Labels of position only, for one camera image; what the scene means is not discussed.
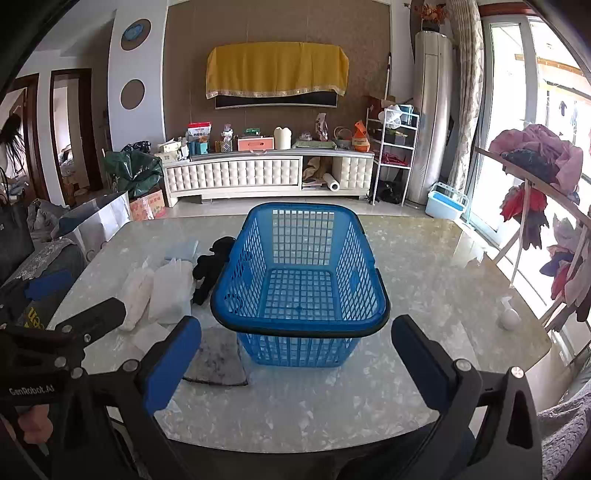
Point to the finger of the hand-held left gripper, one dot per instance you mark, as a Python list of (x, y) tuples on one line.
[(51, 284), (97, 316)]

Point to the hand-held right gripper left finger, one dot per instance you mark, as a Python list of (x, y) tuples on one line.
[(173, 364)]

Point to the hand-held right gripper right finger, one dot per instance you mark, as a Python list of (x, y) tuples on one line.
[(420, 364)]

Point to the white quilted garment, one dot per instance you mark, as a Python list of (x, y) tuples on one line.
[(136, 295)]

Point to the white sheer garment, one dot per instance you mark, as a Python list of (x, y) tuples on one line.
[(168, 290)]

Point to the black cloth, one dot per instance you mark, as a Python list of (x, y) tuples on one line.
[(207, 267)]

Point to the blue plastic basket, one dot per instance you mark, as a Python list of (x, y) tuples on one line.
[(240, 258)]

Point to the person's left hand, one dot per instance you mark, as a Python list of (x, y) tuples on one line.
[(32, 422)]

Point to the grey lace cover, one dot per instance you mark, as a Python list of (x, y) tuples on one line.
[(46, 261)]

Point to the white tissue paper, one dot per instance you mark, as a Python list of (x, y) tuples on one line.
[(147, 337)]

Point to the black handbag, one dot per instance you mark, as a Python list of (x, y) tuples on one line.
[(14, 235)]

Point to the white shopping bag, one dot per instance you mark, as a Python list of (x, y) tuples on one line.
[(99, 219)]

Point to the white spray bottle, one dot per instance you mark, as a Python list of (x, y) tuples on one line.
[(509, 318)]

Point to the light blue cloth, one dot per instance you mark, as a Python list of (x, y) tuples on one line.
[(180, 249)]

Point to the pink printed cardboard box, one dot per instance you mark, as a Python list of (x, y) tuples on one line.
[(147, 206)]

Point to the green plastic bag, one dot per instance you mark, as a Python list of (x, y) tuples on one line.
[(134, 170)]

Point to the light blue plastic bin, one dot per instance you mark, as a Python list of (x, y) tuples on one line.
[(443, 205)]

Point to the grey knitted cloth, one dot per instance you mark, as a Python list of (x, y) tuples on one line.
[(568, 429)]

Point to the black bag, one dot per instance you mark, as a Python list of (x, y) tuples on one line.
[(390, 193)]

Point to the white tissue box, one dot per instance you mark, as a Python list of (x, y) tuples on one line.
[(168, 150)]

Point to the red garment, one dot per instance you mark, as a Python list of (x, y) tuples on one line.
[(515, 203)]

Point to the white padded television cabinet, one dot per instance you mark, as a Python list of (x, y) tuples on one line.
[(231, 175)]

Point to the white paper roll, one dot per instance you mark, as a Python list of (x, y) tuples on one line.
[(333, 183)]

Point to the red snack bag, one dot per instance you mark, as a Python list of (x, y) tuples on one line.
[(199, 131)]

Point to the white metal shelf rack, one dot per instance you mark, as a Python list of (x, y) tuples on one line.
[(371, 152)]

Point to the wooden drying rack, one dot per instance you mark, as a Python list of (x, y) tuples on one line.
[(521, 170)]

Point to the dark blue garment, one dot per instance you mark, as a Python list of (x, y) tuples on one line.
[(531, 164)]

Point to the orange bag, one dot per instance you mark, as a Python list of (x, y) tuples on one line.
[(361, 138)]

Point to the pink storage box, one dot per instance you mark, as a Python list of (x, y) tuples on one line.
[(256, 144)]

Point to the wicker basket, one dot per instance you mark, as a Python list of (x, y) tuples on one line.
[(342, 137)]

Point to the white standing air conditioner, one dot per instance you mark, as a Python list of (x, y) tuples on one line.
[(431, 115)]

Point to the white plastic bag on rack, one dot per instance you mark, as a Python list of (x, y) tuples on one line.
[(391, 116)]

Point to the pink garment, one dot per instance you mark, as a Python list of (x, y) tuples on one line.
[(540, 141)]

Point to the black television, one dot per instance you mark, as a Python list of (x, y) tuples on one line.
[(277, 101)]

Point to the patterned curtain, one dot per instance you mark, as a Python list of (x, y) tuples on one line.
[(468, 83)]

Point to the yellow television cover cloth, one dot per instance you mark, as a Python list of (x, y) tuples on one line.
[(277, 67)]

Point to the artificial flower decoration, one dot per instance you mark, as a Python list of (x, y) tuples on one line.
[(431, 14)]

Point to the plain round wall decoration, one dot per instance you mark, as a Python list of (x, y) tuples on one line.
[(133, 94)]

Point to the round wall decoration blue flower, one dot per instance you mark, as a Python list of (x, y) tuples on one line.
[(136, 34)]

